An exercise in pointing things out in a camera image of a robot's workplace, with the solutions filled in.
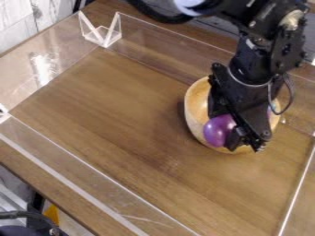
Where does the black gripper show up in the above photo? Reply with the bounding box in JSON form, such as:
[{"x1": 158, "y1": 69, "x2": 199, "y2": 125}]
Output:
[{"x1": 208, "y1": 63, "x2": 272, "y2": 152}]

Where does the purple toy eggplant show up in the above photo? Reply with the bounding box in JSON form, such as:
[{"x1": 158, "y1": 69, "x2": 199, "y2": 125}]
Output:
[{"x1": 203, "y1": 114, "x2": 236, "y2": 148}]

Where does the brown wooden bowl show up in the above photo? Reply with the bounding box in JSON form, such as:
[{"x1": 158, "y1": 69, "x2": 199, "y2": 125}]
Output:
[{"x1": 183, "y1": 77, "x2": 283, "y2": 155}]

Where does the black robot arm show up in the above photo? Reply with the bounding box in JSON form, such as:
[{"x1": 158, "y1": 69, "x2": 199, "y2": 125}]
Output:
[{"x1": 174, "y1": 0, "x2": 308, "y2": 151}]

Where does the clear acrylic tray wall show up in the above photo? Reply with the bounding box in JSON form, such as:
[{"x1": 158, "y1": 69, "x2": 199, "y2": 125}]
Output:
[{"x1": 0, "y1": 13, "x2": 315, "y2": 236}]

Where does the black cable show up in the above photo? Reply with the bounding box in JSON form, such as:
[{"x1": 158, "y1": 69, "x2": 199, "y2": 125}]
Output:
[{"x1": 127, "y1": 0, "x2": 195, "y2": 24}]

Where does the clear acrylic corner bracket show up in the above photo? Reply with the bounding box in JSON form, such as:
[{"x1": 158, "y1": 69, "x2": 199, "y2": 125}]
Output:
[{"x1": 77, "y1": 12, "x2": 121, "y2": 48}]

